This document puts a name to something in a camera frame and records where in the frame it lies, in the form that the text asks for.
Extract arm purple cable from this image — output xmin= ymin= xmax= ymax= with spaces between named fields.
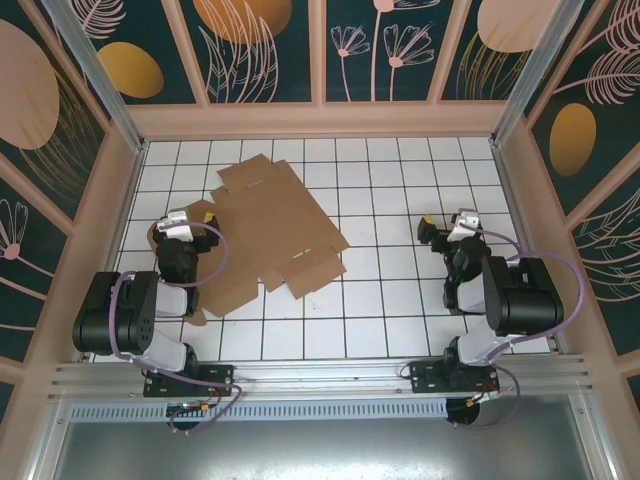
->
xmin=457 ymin=222 xmax=586 ymax=431
xmin=110 ymin=222 xmax=244 ymax=435

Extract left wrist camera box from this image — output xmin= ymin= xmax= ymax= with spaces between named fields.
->
xmin=156 ymin=209 xmax=195 ymax=242

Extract aluminium mounting rail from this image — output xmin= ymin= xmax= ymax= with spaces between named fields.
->
xmin=47 ymin=354 xmax=601 ymax=402

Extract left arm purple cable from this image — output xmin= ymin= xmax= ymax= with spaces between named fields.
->
xmin=110 ymin=222 xmax=244 ymax=435

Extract grey metal sheet panel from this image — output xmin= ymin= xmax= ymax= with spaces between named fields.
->
xmin=27 ymin=392 xmax=619 ymax=480

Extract red black power wires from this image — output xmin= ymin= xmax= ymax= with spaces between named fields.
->
xmin=167 ymin=387 xmax=224 ymax=417
xmin=464 ymin=379 xmax=502 ymax=407

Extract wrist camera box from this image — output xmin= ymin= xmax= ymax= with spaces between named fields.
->
xmin=447 ymin=209 xmax=484 ymax=245
xmin=156 ymin=209 xmax=195 ymax=242

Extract brown cardboard box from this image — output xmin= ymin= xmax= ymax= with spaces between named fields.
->
xmin=147 ymin=153 xmax=351 ymax=329

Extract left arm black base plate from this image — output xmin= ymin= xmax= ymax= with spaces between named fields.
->
xmin=143 ymin=363 xmax=236 ymax=399

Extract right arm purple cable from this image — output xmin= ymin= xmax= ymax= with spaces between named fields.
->
xmin=457 ymin=222 xmax=586 ymax=431

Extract grey slotted cable duct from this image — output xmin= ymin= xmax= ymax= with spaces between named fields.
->
xmin=69 ymin=398 xmax=448 ymax=422

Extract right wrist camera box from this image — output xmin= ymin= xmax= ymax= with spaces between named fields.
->
xmin=447 ymin=209 xmax=484 ymax=245

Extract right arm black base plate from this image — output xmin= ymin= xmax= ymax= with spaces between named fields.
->
xmin=408 ymin=359 xmax=501 ymax=396

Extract aluminium frame post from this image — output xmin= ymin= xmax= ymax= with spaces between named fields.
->
xmin=40 ymin=0 xmax=147 ymax=154
xmin=489 ymin=0 xmax=585 ymax=147

